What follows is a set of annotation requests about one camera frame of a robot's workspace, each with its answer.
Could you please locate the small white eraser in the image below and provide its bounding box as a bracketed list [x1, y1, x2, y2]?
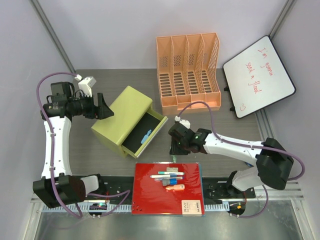
[166, 167, 179, 172]

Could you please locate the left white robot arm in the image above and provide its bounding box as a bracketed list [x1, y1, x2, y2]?
[32, 76, 114, 209]

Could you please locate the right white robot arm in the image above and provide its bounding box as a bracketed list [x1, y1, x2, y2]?
[168, 122, 294, 198]

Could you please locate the red A4 folder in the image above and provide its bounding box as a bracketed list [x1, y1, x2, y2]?
[131, 162, 205, 217]

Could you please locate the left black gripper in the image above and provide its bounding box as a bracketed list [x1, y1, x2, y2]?
[69, 92, 114, 120]

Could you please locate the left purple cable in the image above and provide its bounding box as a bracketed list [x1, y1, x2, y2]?
[36, 71, 131, 220]

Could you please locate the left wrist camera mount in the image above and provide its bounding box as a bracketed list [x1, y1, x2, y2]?
[74, 74, 97, 98]

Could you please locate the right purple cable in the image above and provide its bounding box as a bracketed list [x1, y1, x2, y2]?
[174, 102, 306, 218]

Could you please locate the orange plastic file organizer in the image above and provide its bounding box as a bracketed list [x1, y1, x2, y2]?
[156, 32, 222, 115]

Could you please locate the orange highlighter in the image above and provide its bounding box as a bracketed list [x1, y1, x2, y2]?
[165, 184, 185, 192]

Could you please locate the blue tipped white pen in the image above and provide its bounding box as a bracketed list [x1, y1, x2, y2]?
[169, 176, 184, 180]

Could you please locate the blue and grey marker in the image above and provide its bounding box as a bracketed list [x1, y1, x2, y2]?
[162, 178, 178, 187]

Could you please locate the white marker pen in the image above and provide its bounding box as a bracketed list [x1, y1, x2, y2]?
[150, 174, 172, 179]

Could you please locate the teal capped white pen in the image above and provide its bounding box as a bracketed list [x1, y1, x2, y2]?
[158, 171, 185, 176]

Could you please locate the small whiteboard with writing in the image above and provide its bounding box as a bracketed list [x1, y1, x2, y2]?
[222, 35, 297, 119]

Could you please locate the green metal drawer cabinet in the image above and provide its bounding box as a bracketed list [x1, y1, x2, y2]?
[91, 86, 168, 159]

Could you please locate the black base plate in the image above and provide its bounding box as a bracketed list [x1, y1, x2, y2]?
[88, 174, 256, 205]

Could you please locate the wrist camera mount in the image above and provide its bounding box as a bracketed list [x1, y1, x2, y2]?
[174, 115, 191, 129]
[74, 74, 97, 98]

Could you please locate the purple cable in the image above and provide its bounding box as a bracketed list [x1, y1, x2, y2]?
[36, 71, 131, 220]
[174, 102, 306, 218]

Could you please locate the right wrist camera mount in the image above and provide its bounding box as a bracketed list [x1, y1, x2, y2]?
[174, 115, 191, 129]

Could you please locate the green highlighter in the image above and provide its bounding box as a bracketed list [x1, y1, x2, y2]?
[172, 155, 177, 163]

